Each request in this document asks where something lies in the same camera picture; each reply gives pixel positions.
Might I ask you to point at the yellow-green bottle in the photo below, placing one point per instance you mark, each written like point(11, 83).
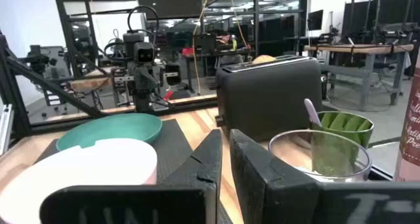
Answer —
point(234, 43)

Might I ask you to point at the red tag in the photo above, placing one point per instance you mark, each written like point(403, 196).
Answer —
point(168, 95)

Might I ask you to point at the green plate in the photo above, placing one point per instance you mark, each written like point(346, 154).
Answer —
point(111, 128)

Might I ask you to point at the white plastic spoon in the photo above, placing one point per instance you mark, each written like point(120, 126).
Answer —
point(311, 112)

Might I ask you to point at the black metal shelving rack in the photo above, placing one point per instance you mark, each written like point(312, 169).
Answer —
point(65, 27)

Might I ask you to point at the wooden worktable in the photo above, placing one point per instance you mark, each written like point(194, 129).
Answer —
point(361, 48)

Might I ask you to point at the black toaster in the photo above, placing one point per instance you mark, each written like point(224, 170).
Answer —
point(265, 99)

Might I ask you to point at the green metallic cup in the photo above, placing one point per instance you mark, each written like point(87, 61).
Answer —
point(364, 133)

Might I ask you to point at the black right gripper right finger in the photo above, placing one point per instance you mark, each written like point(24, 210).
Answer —
point(279, 197)

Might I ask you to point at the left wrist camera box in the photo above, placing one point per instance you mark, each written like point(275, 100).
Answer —
point(144, 53)

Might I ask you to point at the clear drinking glass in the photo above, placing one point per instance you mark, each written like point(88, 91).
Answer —
point(328, 158)

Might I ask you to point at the toast slice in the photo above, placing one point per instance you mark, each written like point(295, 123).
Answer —
point(264, 59)

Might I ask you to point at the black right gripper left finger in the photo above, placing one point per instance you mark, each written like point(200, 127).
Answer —
point(183, 191)

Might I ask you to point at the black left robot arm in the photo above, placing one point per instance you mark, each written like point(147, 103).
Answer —
point(133, 41)

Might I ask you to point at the white bowl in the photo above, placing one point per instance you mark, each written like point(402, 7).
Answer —
point(85, 165)

